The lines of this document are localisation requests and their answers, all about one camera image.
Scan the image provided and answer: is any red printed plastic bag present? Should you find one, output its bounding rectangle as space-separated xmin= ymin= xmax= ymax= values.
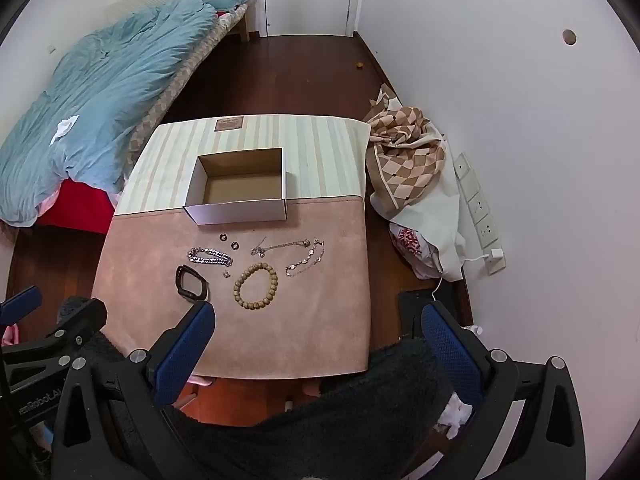
xmin=389 ymin=222 xmax=444 ymax=280

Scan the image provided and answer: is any beige patterned mattress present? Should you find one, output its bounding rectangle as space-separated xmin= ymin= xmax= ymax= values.
xmin=127 ymin=2 xmax=251 ymax=171

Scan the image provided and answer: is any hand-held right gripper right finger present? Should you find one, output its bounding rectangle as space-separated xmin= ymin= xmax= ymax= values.
xmin=414 ymin=302 xmax=587 ymax=480

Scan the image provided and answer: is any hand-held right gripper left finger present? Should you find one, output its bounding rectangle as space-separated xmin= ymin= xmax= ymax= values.
xmin=50 ymin=300 xmax=217 ymax=480

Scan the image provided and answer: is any crumpled white tissue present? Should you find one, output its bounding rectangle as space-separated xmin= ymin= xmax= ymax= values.
xmin=434 ymin=391 xmax=474 ymax=439

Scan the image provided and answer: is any wooden bed frame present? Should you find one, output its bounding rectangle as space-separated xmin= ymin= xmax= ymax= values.
xmin=220 ymin=2 xmax=252 ymax=43

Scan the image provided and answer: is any thin silver necklace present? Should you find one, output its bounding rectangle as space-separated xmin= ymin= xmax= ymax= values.
xmin=250 ymin=237 xmax=308 ymax=259

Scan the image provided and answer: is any silver coin bracelet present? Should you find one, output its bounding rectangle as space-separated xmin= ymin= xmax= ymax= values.
xmin=285 ymin=237 xmax=326 ymax=278

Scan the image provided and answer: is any white wall socket strip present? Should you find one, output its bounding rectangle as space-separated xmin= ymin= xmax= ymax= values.
xmin=453 ymin=152 xmax=507 ymax=276

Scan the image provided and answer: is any white cloth bag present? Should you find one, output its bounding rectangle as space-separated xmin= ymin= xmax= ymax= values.
xmin=387 ymin=127 xmax=464 ymax=282

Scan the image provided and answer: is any pink and striped table mat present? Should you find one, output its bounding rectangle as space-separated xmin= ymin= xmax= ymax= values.
xmin=91 ymin=114 xmax=373 ymax=380

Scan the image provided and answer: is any white paper scrap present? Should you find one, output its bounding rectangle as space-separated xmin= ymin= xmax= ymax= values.
xmin=52 ymin=115 xmax=81 ymax=139

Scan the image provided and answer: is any brown checked blanket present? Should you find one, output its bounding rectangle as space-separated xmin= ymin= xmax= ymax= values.
xmin=362 ymin=85 xmax=447 ymax=221

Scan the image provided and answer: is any light blue duvet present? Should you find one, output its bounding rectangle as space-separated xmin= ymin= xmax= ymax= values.
xmin=0 ymin=0 xmax=251 ymax=226

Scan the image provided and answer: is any black bangle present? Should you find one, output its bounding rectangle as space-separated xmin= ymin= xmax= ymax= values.
xmin=175 ymin=266 xmax=211 ymax=303

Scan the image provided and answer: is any chunky silver chain bracelet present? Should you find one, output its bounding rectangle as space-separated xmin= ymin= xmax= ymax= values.
xmin=187 ymin=246 xmax=234 ymax=268

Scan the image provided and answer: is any white charging cable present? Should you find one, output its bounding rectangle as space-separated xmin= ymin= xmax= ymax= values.
xmin=432 ymin=252 xmax=491 ymax=306

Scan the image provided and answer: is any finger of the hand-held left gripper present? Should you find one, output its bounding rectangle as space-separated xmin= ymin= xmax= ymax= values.
xmin=0 ymin=286 xmax=44 ymax=331
xmin=0 ymin=296 xmax=109 ymax=378

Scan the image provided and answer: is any white cardboard box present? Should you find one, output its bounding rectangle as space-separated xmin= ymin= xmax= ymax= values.
xmin=183 ymin=147 xmax=288 ymax=226

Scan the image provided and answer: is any red bed sheet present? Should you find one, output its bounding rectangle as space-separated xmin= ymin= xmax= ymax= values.
xmin=36 ymin=177 xmax=116 ymax=235

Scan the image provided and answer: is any wooden bead bracelet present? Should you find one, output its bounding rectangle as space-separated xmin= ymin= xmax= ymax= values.
xmin=232 ymin=262 xmax=278 ymax=312

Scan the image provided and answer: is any person's dark fleece clothing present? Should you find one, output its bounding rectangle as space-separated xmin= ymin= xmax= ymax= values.
xmin=90 ymin=330 xmax=482 ymax=480

